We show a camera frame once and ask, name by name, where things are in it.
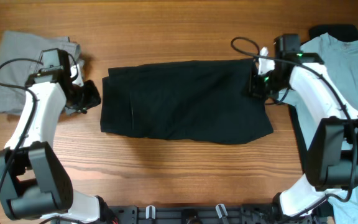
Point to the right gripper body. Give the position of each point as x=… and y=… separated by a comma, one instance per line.
x=265, y=83

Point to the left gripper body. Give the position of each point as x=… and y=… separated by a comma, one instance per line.
x=84, y=98

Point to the black shorts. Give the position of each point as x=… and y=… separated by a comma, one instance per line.
x=197, y=100

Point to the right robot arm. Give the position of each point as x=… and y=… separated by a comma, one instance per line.
x=331, y=169

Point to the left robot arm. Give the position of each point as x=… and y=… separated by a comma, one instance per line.
x=33, y=183

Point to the folded grey shorts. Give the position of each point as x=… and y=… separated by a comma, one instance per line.
x=27, y=48

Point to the light blue t-shirt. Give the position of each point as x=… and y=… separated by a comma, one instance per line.
x=341, y=61

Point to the black garment under t-shirt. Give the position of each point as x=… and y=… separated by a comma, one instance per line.
x=342, y=32

